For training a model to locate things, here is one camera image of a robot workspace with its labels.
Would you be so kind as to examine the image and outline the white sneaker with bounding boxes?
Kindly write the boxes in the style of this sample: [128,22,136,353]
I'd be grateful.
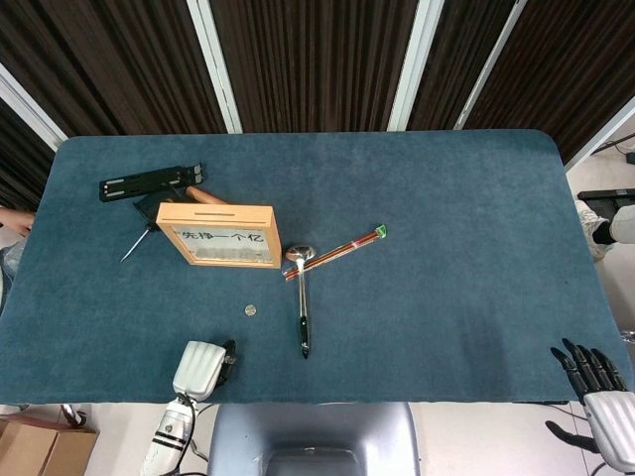
[574,199,611,262]

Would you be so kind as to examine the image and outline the dark slatted partition panel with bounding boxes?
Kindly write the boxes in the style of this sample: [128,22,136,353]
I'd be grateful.
[0,63,68,212]
[207,0,443,134]
[406,0,528,131]
[0,0,243,138]
[465,0,635,168]

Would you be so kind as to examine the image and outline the red chopsticks in clear sleeve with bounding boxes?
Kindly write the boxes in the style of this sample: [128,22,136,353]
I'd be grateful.
[282,224,388,282]

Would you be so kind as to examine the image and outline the black flat monitor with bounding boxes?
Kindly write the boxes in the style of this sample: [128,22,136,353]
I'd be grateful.
[577,187,635,214]

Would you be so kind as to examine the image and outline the blue felt table cloth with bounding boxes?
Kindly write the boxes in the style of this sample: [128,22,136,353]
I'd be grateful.
[0,129,634,406]

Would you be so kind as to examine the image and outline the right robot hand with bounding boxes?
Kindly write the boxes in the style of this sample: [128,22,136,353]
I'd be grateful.
[544,338,635,470]

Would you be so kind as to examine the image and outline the bystander person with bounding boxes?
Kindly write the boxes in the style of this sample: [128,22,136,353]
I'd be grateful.
[0,206,37,318]

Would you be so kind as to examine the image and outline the steel ladle black handle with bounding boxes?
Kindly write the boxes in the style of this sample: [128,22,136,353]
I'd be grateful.
[284,244,318,361]

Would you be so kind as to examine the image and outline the person leg with black sock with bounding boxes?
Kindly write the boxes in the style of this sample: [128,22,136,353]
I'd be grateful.
[592,205,635,247]

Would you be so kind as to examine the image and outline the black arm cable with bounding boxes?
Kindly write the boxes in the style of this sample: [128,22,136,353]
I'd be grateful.
[177,392,200,447]

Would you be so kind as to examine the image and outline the wooden framed coin box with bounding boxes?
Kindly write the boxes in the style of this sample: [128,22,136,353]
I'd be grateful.
[155,201,283,271]

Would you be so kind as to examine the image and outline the black folding stand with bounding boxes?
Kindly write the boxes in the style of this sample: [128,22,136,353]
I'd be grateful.
[98,162,207,203]

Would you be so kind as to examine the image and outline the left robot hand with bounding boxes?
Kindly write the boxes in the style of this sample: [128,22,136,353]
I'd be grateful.
[172,339,238,402]

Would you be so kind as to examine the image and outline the black handled metal pick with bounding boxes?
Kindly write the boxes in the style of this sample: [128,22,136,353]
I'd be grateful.
[120,193,175,264]

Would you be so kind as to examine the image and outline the wooden stick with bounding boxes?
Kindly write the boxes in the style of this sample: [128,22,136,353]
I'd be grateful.
[185,185,228,206]

